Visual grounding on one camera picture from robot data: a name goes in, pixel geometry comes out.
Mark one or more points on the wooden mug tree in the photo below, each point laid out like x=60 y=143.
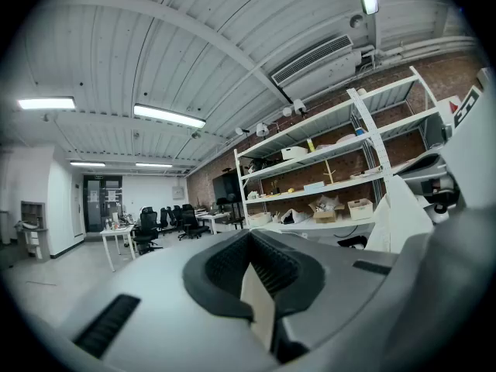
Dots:
x=329 y=173

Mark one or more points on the black glass door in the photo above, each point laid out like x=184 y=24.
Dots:
x=102 y=204

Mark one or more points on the white rectangular tub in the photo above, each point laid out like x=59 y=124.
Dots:
x=294 y=153

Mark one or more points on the white clothes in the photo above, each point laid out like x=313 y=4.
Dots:
x=399 y=219

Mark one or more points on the long white desk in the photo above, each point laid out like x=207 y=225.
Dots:
x=213 y=217

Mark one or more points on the white plastic bag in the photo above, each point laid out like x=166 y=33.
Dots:
x=294 y=216

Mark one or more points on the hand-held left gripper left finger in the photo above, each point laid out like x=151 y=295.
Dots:
x=162 y=308

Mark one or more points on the white spotlight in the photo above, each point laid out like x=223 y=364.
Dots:
x=241 y=131
x=262 y=129
x=299 y=107
x=286 y=111

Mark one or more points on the small white desk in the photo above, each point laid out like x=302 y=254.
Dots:
x=116 y=231

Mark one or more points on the brown cardboard box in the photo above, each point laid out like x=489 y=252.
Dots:
x=325 y=213

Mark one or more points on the round smoke detector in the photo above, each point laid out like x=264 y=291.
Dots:
x=356 y=20

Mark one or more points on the black office chair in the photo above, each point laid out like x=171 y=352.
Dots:
x=191 y=223
x=147 y=227
x=176 y=216
x=164 y=219

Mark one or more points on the yellow bottle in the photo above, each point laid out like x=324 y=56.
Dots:
x=310 y=145

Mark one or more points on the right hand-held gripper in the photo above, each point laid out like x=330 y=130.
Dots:
x=472 y=161

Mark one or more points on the black display screen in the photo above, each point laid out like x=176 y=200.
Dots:
x=226 y=188

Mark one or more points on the white metal shelf rack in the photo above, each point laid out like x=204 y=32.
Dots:
x=341 y=169

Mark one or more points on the white air conditioner unit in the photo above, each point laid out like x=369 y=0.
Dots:
x=315 y=64

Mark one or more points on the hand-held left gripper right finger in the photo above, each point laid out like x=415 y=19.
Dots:
x=333 y=281

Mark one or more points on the white pen cup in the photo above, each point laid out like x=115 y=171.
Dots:
x=276 y=218

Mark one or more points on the grey electrical box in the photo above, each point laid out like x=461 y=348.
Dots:
x=177 y=192

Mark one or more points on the white storage bin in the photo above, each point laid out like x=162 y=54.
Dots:
x=257 y=219

